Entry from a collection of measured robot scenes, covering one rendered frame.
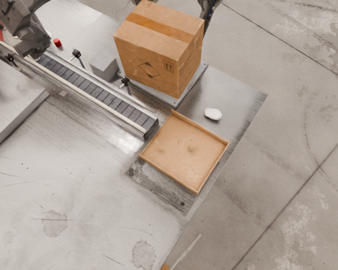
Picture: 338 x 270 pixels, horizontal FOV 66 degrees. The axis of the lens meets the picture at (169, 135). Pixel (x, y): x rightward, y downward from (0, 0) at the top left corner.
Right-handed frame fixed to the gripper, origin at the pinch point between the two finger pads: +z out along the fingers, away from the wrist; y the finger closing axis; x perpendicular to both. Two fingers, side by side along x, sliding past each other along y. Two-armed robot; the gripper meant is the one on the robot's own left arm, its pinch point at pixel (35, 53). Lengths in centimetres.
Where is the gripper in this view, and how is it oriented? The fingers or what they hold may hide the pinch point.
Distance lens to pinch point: 149.5
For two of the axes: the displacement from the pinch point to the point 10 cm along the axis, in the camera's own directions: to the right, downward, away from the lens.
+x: 6.8, 6.5, 3.5
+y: -5.4, 7.6, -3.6
